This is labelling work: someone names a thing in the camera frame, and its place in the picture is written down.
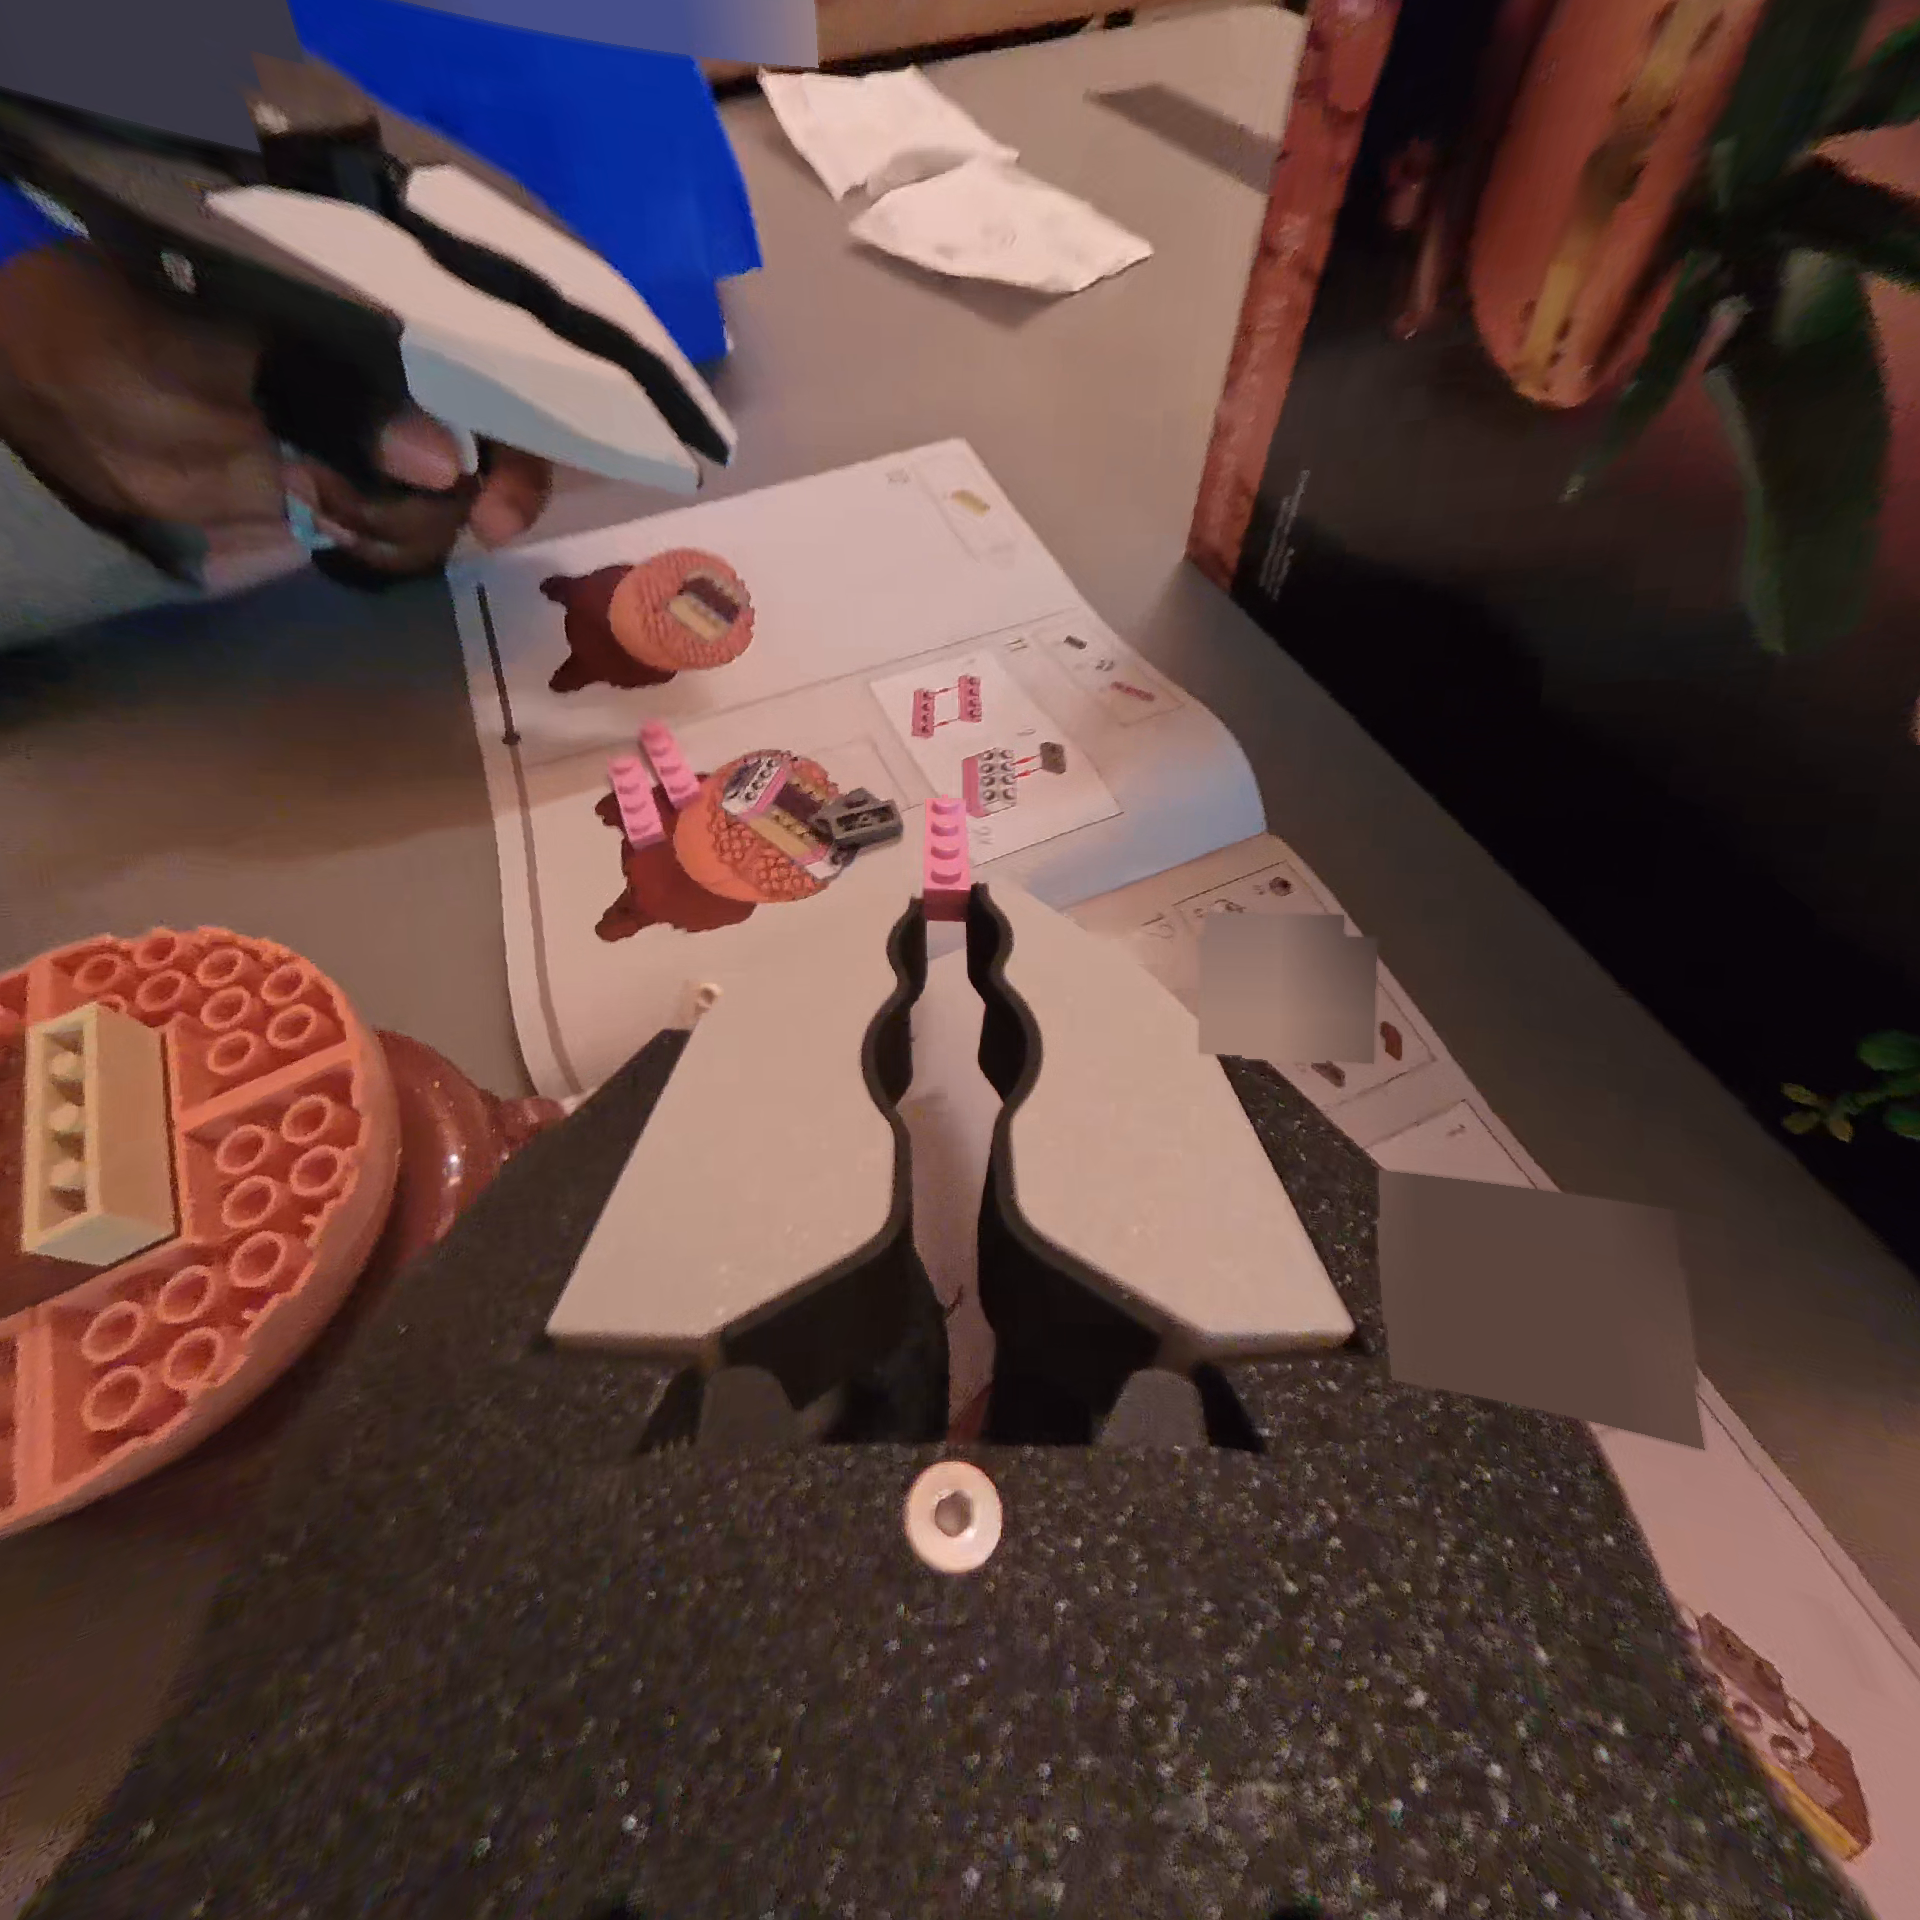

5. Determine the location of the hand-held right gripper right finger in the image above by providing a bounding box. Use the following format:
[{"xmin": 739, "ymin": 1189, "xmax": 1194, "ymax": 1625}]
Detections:
[{"xmin": 987, "ymin": 879, "xmax": 1358, "ymax": 1370}]

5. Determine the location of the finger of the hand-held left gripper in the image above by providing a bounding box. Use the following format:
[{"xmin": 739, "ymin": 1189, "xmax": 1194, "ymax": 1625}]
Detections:
[
  {"xmin": 399, "ymin": 162, "xmax": 742, "ymax": 468},
  {"xmin": 205, "ymin": 183, "xmax": 723, "ymax": 501}
]

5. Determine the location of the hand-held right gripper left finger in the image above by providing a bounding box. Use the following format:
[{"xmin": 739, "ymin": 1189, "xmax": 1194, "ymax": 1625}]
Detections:
[{"xmin": 549, "ymin": 892, "xmax": 920, "ymax": 1370}]

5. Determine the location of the round orange lego pot build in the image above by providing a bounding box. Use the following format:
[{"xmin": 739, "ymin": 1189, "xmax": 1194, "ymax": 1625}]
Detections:
[{"xmin": 0, "ymin": 925, "xmax": 404, "ymax": 1541}]

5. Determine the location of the tan brick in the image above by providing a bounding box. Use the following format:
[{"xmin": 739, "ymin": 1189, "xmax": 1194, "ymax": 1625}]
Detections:
[{"xmin": 22, "ymin": 1006, "xmax": 176, "ymax": 1265}]

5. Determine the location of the person's left forearm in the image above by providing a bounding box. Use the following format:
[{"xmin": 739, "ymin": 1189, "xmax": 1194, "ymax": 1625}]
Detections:
[{"xmin": 0, "ymin": 453, "xmax": 212, "ymax": 654}]

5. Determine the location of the grey desk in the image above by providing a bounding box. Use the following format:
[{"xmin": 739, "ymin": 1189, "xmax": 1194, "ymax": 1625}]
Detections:
[{"xmin": 0, "ymin": 0, "xmax": 1920, "ymax": 1920}]

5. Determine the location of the person's left hand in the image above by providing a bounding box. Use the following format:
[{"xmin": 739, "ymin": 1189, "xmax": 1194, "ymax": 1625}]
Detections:
[{"xmin": 0, "ymin": 239, "xmax": 557, "ymax": 593}]

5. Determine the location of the blue plastic bin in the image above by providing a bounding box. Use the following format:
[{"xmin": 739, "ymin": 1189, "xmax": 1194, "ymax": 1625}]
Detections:
[{"xmin": 286, "ymin": 0, "xmax": 765, "ymax": 368}]

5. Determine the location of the white paper bag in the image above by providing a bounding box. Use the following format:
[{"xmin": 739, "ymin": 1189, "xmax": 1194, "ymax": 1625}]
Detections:
[
  {"xmin": 760, "ymin": 67, "xmax": 1022, "ymax": 200},
  {"xmin": 851, "ymin": 158, "xmax": 1157, "ymax": 295}
]

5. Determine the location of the open building instruction booklet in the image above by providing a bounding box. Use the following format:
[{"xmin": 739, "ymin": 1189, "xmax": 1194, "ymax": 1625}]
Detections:
[{"xmin": 465, "ymin": 441, "xmax": 1920, "ymax": 1868}]

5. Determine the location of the dark grey brick plate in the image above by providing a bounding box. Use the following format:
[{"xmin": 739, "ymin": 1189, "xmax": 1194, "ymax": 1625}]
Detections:
[{"xmin": 804, "ymin": 786, "xmax": 906, "ymax": 860}]

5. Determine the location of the dark building set box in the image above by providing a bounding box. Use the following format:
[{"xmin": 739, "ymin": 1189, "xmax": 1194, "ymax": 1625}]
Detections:
[{"xmin": 1187, "ymin": 0, "xmax": 1920, "ymax": 1279}]

